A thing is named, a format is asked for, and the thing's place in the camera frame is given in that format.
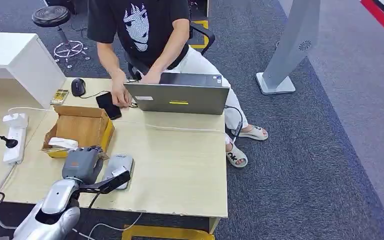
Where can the small yellow card pack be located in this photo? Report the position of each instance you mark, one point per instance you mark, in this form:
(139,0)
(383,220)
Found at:
(59,97)

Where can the yellow floor frame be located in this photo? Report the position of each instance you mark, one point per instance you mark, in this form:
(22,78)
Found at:
(165,233)

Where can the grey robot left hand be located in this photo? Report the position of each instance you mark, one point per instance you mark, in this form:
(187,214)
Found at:
(79,164)

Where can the white cabinet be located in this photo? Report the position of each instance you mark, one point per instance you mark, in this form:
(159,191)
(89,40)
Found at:
(33,66)

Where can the grey laptop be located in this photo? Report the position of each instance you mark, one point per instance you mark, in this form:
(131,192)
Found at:
(178,97)

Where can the white cards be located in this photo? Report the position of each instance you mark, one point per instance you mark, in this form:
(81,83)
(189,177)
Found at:
(62,143)

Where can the yellow floor tape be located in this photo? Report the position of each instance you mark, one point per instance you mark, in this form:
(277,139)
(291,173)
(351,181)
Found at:
(206,33)

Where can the black round stool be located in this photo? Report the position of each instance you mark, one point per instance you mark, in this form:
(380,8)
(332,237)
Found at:
(51,16)

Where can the black smartphone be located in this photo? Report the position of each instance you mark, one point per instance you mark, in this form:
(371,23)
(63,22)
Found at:
(108,106)

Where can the pale sandal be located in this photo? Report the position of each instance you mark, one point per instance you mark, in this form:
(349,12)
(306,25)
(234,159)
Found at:
(236,155)
(255,133)

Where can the white power strip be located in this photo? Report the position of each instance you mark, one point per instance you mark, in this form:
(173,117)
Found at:
(14,145)

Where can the person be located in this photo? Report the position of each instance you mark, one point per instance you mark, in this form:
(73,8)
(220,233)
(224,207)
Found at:
(112,20)

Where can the grey kiosk stand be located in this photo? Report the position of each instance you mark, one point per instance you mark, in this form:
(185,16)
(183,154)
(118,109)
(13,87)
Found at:
(294,36)

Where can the grey card reader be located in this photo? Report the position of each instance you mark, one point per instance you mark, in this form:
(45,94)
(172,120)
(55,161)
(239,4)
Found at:
(120,162)

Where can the black power plug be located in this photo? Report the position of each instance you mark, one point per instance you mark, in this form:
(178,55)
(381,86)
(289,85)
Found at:
(10,143)

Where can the wooden card box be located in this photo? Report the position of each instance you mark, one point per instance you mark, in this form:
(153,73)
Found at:
(79,127)

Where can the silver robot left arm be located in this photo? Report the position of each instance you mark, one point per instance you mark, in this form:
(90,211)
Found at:
(59,195)

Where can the black computer mouse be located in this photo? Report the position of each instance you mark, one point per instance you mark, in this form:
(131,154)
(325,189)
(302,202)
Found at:
(78,87)

